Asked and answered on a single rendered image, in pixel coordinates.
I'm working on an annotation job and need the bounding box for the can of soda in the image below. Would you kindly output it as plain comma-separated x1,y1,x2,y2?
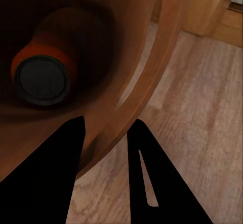
9,31,78,106

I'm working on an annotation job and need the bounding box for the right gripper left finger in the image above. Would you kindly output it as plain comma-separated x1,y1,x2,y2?
0,116,86,224

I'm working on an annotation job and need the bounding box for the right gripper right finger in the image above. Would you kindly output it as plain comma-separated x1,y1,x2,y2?
127,119,213,224

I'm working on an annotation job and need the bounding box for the trash can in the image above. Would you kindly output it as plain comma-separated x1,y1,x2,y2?
0,0,188,183

